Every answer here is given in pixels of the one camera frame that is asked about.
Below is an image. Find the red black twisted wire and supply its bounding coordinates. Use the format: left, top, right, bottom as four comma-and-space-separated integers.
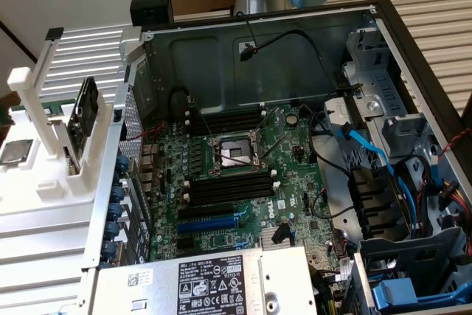
438, 132, 472, 156
119, 125, 167, 183

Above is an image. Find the metal socket cover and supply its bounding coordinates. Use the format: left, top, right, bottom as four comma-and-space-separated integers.
254, 106, 289, 161

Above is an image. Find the black wire with connector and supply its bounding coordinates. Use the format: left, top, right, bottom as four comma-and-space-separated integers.
235, 10, 364, 94

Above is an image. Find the black end cap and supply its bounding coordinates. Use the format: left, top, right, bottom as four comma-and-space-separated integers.
44, 27, 66, 41

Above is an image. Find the black block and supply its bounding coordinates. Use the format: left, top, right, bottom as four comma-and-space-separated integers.
131, 0, 174, 29

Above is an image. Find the blue expansion slot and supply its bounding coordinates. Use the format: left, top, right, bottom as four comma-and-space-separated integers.
176, 215, 239, 235

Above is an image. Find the CPU socket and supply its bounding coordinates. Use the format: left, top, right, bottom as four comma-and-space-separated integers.
206, 128, 268, 179

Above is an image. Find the white parts rack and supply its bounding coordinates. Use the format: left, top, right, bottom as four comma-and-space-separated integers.
0, 66, 116, 217

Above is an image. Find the silver CPU chip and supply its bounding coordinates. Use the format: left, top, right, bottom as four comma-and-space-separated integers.
0, 139, 35, 165

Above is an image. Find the black plastic duct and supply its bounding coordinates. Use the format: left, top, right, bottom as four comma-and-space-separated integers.
348, 166, 411, 241

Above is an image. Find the yellow red power wire bundle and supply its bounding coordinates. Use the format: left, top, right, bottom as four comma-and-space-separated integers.
440, 178, 472, 231

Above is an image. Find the thin metal locking lever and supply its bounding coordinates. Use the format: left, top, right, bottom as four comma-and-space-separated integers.
187, 95, 217, 145
217, 152, 267, 168

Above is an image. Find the green Dell motherboard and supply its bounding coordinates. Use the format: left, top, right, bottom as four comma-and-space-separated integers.
142, 103, 355, 268

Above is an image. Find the open grey PC case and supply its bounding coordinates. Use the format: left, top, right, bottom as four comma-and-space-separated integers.
83, 0, 472, 315

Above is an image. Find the grey metal disk bay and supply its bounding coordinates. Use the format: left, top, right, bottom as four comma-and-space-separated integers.
353, 226, 472, 315

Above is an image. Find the blue plastic bay latch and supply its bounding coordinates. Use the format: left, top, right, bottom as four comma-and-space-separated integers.
371, 277, 472, 309

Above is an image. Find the black card in rack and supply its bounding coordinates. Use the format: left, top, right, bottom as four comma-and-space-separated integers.
69, 76, 100, 139

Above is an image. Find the graphics card with metal bracket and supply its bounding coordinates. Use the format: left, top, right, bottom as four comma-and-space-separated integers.
50, 117, 89, 178

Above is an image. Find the silver power supply with label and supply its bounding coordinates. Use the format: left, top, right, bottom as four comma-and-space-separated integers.
86, 245, 319, 315

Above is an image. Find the RAM slot with white clips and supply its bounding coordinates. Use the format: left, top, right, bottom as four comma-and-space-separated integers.
183, 170, 278, 193
184, 110, 267, 130
181, 181, 282, 206
185, 102, 266, 120

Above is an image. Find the silver chipset heatsink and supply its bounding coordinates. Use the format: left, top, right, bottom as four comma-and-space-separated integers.
260, 224, 296, 249

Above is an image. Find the flat blue SATA wire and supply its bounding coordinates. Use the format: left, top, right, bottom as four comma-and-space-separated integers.
336, 122, 420, 237

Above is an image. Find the long black expansion slot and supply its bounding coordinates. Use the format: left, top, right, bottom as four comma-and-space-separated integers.
178, 202, 237, 222

